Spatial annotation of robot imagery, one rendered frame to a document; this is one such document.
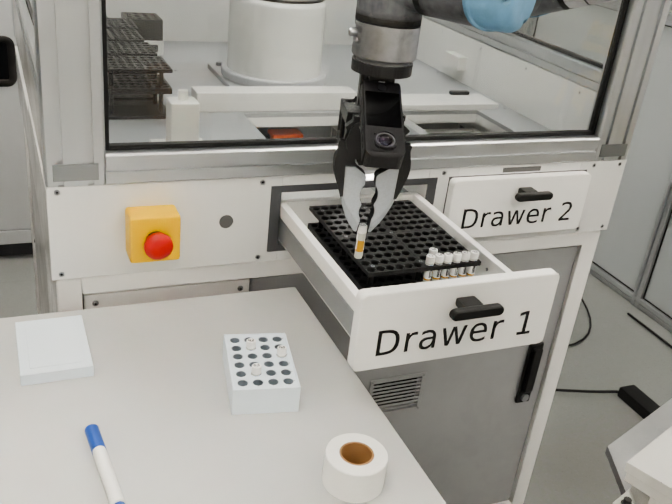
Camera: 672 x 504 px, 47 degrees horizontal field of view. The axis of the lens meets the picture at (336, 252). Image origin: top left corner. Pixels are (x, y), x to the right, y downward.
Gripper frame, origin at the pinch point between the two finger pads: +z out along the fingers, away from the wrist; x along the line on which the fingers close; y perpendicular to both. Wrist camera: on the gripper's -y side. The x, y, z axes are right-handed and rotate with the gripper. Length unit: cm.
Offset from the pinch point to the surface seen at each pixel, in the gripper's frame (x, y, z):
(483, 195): -27.1, 32.1, 8.3
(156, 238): 26.1, 12.1, 9.2
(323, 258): 3.3, 7.5, 8.9
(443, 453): -32, 36, 69
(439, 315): -10.0, -5.8, 9.5
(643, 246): -142, 157, 76
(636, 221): -140, 164, 69
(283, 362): 8.8, -3.4, 18.7
